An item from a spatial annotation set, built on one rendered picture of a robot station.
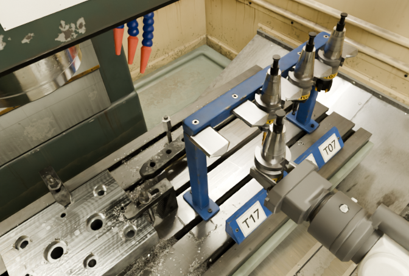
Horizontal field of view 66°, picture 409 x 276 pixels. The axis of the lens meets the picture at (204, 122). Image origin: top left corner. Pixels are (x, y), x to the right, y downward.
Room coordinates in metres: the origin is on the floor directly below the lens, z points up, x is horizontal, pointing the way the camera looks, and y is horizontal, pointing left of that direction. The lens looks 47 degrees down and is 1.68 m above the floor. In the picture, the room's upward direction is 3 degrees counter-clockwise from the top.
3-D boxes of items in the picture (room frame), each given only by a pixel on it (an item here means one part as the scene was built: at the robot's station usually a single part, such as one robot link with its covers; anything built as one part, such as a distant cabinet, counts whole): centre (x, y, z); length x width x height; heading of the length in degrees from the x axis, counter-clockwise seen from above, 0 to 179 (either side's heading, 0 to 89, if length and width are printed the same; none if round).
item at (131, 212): (0.39, 0.15, 0.97); 0.13 x 0.03 x 0.15; 128
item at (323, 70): (0.58, -0.27, 1.21); 0.07 x 0.05 x 0.01; 38
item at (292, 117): (0.69, -0.32, 1.05); 0.10 x 0.05 x 0.30; 38
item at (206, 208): (0.42, 0.02, 1.05); 0.10 x 0.05 x 0.30; 38
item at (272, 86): (0.48, -0.14, 1.26); 0.04 x 0.04 x 0.07
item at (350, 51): (0.65, -0.36, 1.21); 0.07 x 0.05 x 0.01; 38
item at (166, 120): (0.63, 0.11, 0.96); 0.03 x 0.03 x 0.13
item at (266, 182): (0.31, -0.10, 1.18); 0.06 x 0.02 x 0.03; 38
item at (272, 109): (0.48, -0.14, 1.21); 0.06 x 0.06 x 0.03
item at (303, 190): (0.26, -0.18, 1.19); 0.13 x 0.12 x 0.10; 128
